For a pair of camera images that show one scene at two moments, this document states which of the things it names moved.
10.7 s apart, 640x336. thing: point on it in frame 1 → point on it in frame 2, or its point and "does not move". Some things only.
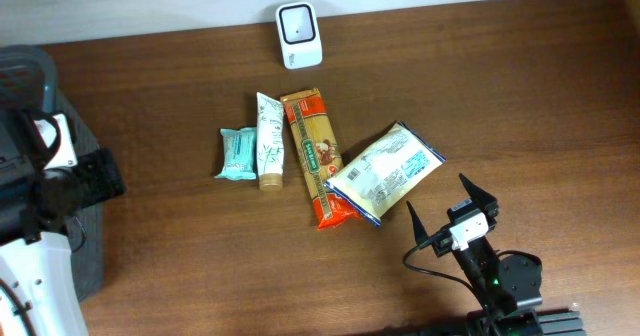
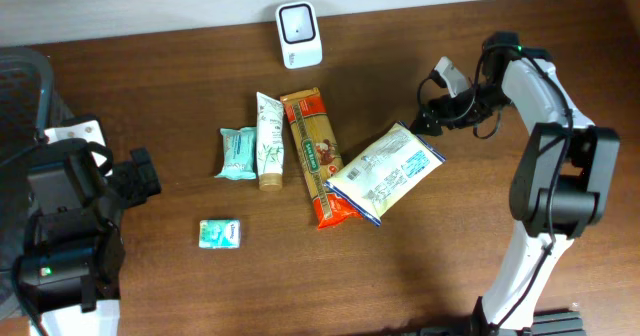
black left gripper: (117, 176) → (151, 179)
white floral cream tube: (270, 143) does not move
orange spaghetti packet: (318, 154) does not move
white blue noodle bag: (378, 177) does not move
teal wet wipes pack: (240, 154) does not move
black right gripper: (445, 241) → (435, 114)
